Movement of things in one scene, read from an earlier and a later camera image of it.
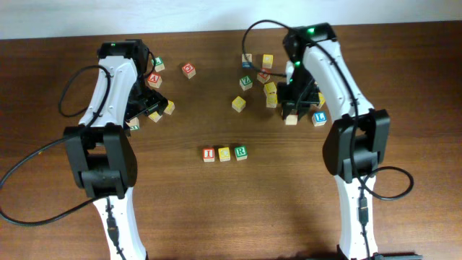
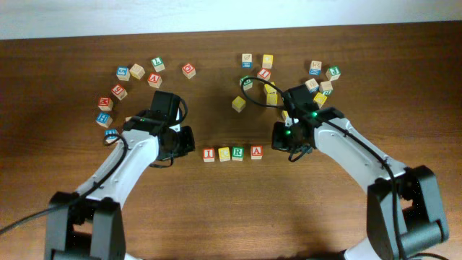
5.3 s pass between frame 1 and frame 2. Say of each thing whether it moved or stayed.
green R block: moved
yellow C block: stayed
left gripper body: moved
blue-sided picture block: stayed
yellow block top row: stayed
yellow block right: stayed
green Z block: stayed
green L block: stayed
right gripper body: moved
